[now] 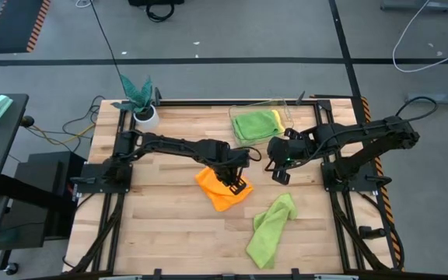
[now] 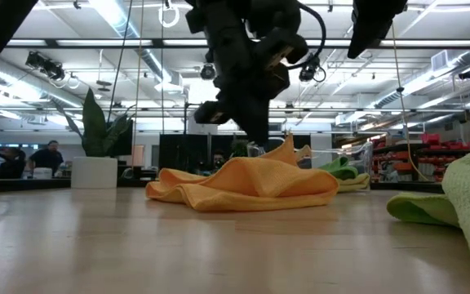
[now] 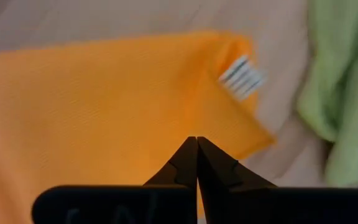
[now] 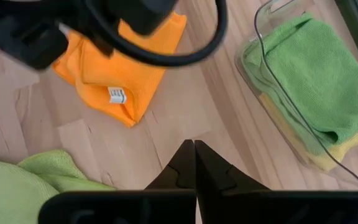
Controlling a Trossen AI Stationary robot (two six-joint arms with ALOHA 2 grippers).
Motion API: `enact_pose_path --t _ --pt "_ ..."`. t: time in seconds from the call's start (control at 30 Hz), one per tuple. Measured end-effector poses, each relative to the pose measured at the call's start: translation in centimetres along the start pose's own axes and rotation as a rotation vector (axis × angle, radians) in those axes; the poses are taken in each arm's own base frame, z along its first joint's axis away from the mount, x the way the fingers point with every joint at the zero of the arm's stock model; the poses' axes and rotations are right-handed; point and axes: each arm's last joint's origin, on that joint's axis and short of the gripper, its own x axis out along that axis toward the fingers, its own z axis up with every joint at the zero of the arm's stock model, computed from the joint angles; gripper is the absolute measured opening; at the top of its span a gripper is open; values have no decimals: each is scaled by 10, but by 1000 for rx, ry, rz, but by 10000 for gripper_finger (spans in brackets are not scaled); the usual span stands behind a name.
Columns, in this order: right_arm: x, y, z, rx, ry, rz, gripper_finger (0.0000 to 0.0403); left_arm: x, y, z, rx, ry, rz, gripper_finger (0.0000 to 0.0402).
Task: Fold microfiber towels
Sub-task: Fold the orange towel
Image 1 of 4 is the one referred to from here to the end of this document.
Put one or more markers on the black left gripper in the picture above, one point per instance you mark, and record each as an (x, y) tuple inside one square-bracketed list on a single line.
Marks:
[(228, 163)]

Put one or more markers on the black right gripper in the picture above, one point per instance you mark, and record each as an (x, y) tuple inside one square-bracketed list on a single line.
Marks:
[(294, 149)]

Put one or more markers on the orange microfiber towel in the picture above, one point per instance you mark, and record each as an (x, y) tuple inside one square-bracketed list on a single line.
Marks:
[(220, 194)]

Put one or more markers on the yellow microfiber towel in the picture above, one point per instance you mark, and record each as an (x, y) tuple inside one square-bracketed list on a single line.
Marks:
[(279, 120)]

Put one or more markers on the clear plastic bin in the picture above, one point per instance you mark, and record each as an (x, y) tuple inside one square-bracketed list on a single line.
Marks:
[(288, 113)]

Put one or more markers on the green microfiber towel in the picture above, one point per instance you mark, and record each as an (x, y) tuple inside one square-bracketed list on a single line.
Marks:
[(255, 124)]

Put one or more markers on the lime microfiber towel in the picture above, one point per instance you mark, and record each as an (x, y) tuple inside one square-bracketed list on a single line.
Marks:
[(268, 233)]

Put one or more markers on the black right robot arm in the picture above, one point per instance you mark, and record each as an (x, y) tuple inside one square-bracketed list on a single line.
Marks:
[(364, 130)]

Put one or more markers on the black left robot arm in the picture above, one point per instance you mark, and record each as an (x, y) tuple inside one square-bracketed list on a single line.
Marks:
[(169, 145)]

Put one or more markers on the orange black hazard strip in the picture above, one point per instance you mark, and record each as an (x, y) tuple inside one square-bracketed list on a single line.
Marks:
[(383, 194)]

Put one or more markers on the white plant pot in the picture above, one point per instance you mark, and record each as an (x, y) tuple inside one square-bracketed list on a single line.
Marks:
[(148, 121)]

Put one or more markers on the black floor tape strip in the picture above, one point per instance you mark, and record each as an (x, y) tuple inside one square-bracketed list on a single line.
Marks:
[(208, 61), (343, 43)]

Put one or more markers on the green snake plant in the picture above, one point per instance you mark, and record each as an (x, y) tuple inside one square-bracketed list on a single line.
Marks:
[(136, 95)]

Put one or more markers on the black equipment cabinet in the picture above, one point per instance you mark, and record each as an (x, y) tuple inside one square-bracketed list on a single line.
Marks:
[(33, 175)]

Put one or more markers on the black caster wheel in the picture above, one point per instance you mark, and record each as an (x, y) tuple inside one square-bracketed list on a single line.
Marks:
[(11, 268)]

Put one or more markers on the black hazard-edged floor mat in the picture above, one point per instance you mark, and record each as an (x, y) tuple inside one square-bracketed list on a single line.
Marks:
[(14, 23)]

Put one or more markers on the small black bracket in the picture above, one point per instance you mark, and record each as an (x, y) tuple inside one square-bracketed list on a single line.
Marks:
[(157, 95), (301, 97)]

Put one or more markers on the black aluminium table frame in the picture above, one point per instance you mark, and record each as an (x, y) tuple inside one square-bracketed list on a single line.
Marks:
[(208, 102)]

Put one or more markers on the black cylindrical post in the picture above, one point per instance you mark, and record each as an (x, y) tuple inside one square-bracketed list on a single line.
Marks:
[(372, 232)]

